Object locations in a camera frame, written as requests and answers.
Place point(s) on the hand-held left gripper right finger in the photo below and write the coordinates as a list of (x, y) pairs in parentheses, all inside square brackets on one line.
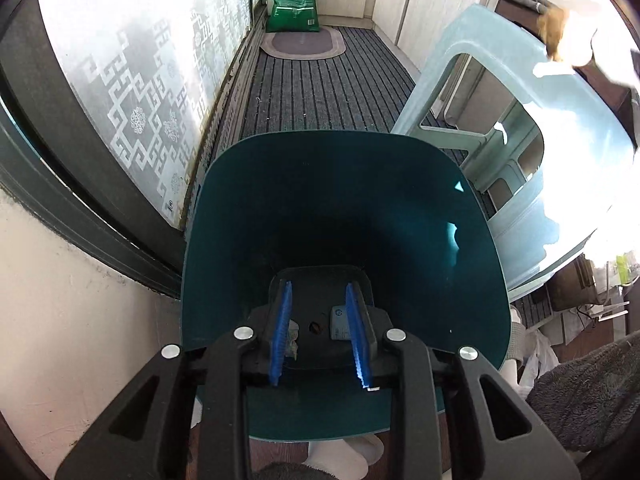
[(358, 340)]

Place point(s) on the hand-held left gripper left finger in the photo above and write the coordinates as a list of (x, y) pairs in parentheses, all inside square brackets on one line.
[(279, 332)]

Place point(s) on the teal plastic trash bin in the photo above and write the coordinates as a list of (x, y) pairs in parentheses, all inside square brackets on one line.
[(325, 200)]

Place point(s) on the crumpled white wrapper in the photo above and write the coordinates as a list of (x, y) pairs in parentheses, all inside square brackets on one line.
[(292, 342)]

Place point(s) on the small grey packet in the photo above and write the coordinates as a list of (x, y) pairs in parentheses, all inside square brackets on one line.
[(339, 324)]

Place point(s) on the white plastic bag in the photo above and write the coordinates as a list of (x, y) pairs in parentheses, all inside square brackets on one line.
[(542, 357)]

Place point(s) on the cardboard box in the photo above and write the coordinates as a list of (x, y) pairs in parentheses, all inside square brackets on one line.
[(575, 282)]

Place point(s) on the grey fuzzy clothing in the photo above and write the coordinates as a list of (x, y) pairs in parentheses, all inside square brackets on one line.
[(590, 395)]

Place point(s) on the striped grey floor carpet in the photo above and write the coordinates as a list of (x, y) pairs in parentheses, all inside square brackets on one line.
[(325, 95)]

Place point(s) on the oval grey door mat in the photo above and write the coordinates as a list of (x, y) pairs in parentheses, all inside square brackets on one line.
[(302, 43)]

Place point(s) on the frosted patterned glass door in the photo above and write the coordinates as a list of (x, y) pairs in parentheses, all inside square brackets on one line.
[(125, 85)]

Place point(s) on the light blue plastic stool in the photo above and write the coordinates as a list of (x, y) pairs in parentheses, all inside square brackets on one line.
[(575, 125)]

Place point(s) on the brown crumpled paper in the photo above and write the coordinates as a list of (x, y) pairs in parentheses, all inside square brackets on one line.
[(552, 32)]

